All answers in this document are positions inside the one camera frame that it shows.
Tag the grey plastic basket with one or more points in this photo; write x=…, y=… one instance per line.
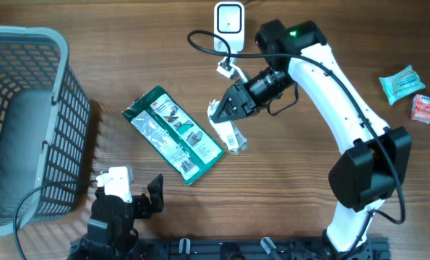
x=44, y=119

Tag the teal tissue pack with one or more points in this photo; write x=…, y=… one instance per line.
x=401, y=84

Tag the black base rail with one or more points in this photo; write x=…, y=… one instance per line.
x=293, y=249

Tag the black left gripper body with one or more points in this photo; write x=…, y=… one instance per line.
x=142, y=210

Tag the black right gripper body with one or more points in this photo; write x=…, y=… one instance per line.
x=242, y=88

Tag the red small packet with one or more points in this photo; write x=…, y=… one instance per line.
x=421, y=109

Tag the white barcode scanner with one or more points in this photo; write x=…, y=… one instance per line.
x=229, y=23

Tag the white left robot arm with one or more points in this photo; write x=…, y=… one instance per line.
x=110, y=228

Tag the green 3M package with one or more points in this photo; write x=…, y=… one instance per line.
x=174, y=134

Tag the white small sachet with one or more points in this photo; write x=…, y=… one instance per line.
x=228, y=132

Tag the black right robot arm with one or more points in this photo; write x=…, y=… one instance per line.
x=374, y=157

